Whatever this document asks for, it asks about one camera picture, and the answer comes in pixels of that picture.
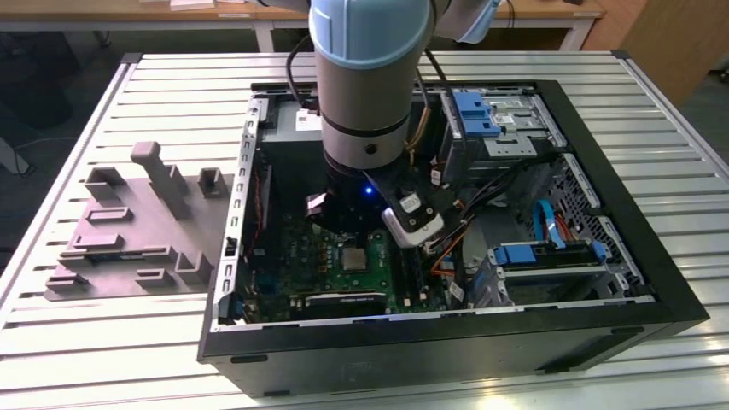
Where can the grey power supply unit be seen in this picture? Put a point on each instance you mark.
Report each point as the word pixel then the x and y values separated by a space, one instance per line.
pixel 287 162

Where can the white box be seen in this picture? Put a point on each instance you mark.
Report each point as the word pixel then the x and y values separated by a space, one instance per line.
pixel 194 4

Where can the dark wrist camera box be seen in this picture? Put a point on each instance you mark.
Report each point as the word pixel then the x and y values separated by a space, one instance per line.
pixel 316 207

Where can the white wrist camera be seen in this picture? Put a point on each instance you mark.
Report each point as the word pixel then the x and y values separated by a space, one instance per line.
pixel 422 226

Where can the blue disk carrier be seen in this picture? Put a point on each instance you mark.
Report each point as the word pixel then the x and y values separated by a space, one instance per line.
pixel 512 255

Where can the blue expansion slot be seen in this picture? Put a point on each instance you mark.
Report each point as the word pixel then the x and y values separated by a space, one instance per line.
pixel 268 284

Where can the blue drive bracket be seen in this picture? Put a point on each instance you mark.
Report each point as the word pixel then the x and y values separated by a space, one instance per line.
pixel 472 107

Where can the metal disk bay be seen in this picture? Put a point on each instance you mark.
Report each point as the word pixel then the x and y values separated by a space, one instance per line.
pixel 552 272

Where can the black PC case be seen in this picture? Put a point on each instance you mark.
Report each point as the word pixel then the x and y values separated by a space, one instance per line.
pixel 399 359

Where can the grey parts rack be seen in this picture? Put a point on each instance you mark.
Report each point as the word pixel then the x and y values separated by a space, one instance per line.
pixel 149 205

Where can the RAM stick in rack slot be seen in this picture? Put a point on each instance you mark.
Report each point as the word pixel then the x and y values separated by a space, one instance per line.
pixel 114 257

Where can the silver CPU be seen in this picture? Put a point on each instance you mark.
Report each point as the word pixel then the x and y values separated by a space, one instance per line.
pixel 355 259

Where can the wooden desk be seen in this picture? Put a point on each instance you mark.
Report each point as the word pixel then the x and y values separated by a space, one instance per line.
pixel 171 16

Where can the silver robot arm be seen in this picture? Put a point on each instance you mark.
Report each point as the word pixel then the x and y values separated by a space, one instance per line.
pixel 364 107

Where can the wooden cabinet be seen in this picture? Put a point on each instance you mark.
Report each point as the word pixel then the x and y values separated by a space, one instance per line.
pixel 678 42

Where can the black graphics card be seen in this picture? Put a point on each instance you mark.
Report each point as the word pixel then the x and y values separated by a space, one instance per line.
pixel 342 301

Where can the metal drive cage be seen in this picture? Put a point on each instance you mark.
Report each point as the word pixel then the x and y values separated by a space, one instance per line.
pixel 510 149

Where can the green motherboard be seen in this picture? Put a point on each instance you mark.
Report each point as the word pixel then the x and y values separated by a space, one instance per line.
pixel 296 256

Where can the black RAM slot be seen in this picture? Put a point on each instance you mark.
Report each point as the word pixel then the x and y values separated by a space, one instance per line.
pixel 402 277

